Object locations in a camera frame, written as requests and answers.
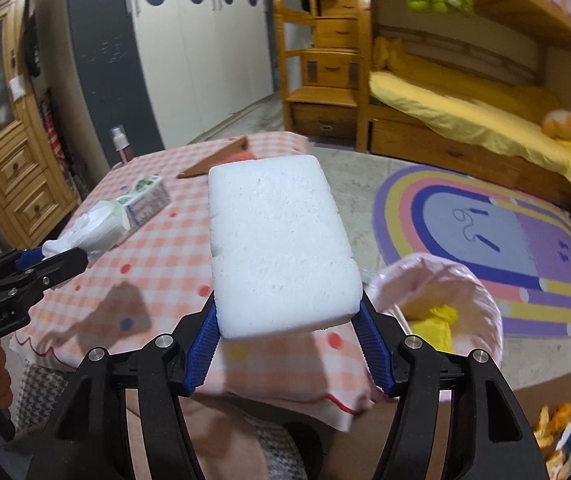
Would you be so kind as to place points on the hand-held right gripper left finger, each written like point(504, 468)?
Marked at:
point(203, 355)

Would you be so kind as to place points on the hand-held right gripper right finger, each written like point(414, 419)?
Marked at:
point(375, 350)

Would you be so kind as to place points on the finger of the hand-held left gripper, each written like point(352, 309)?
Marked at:
point(65, 265)
point(27, 257)

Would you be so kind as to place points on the yellow foam fruit net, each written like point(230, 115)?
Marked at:
point(435, 327)

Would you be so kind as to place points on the pink trash bin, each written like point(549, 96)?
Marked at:
point(475, 310)

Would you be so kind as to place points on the white foam block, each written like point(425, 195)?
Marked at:
point(275, 240)

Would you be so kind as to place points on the pink checkered tablecloth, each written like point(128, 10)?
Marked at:
point(165, 270)

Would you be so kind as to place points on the wooden cabinet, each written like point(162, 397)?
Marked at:
point(10, 160)

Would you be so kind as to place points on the white green tissue pack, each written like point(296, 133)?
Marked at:
point(145, 200)

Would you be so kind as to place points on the patterned rolled mats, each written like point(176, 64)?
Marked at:
point(57, 145)

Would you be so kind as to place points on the white spray bottle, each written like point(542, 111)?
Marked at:
point(121, 147)

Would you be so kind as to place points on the white hanging tag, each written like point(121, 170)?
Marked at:
point(18, 88)

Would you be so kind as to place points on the brown cardboard box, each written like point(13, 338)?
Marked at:
point(540, 390)

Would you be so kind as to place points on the rainbow rug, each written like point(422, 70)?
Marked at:
point(515, 240)

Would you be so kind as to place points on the brown cardboard strip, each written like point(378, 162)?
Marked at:
point(220, 157)

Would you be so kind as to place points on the orange peel pieces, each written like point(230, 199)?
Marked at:
point(555, 422)

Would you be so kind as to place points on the grey white wardrobe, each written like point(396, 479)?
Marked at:
point(190, 60)

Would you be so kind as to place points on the yellow bedsheet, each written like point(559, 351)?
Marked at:
point(465, 105)

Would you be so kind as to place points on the wooden stair drawers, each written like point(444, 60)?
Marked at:
point(325, 70)

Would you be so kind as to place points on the orange plush toy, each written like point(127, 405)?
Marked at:
point(560, 124)

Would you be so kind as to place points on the wooden bunk bed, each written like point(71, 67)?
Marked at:
point(515, 10)

